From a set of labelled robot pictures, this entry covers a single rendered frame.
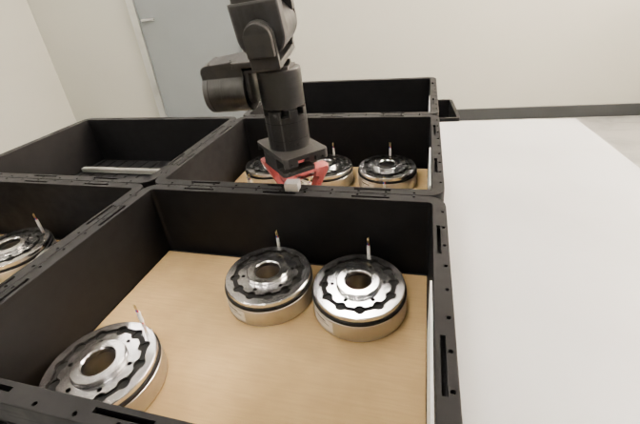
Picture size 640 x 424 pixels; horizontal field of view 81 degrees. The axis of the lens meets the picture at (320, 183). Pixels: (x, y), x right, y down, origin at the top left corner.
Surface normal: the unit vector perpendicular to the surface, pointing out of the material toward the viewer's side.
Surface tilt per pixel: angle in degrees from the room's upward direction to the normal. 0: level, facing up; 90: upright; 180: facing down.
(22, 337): 90
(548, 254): 0
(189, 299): 0
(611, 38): 90
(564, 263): 0
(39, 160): 90
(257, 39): 99
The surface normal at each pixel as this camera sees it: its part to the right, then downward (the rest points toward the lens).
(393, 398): -0.09, -0.88
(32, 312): 0.96, 0.04
